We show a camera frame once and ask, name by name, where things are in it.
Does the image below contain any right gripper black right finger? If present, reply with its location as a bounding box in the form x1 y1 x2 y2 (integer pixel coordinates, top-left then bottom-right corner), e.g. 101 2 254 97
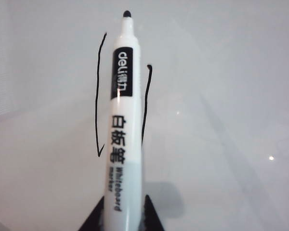
140 193 169 231

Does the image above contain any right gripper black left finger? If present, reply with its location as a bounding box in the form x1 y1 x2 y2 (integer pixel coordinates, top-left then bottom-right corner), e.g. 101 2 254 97
83 196 106 231

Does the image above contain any white whiteboard marker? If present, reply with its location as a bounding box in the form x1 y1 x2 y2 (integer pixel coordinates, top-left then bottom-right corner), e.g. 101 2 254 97
103 9 147 231

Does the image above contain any white glass whiteboard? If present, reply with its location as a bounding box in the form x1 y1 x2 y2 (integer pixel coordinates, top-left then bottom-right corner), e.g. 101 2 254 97
0 0 289 231

